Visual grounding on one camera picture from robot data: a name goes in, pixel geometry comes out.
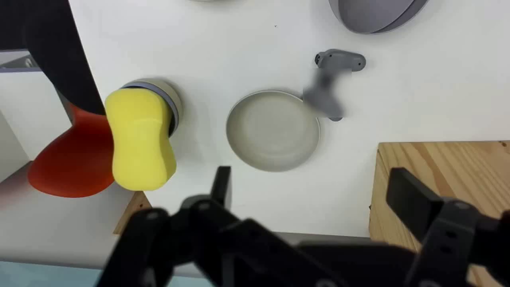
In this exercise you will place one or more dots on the dark grey bowl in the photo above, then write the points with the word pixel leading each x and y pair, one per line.
pixel 371 13

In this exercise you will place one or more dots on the grey toy game controller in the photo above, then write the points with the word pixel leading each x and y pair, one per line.
pixel 332 66

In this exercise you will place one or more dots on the small beige plate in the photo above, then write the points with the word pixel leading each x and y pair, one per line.
pixel 273 129

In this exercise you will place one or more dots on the yellow sponge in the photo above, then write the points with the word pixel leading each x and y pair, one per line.
pixel 140 137

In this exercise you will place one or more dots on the pine wood cabinet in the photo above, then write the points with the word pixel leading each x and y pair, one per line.
pixel 451 164

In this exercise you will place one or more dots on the small wooden block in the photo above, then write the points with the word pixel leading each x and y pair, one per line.
pixel 136 209

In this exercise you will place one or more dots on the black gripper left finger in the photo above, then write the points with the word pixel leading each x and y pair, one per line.
pixel 159 249

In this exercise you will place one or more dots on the red and black chair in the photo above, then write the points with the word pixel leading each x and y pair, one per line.
pixel 69 160

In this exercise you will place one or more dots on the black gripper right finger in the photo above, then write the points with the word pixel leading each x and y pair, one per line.
pixel 451 233

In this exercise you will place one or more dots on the low white cabinet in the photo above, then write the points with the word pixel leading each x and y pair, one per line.
pixel 26 105

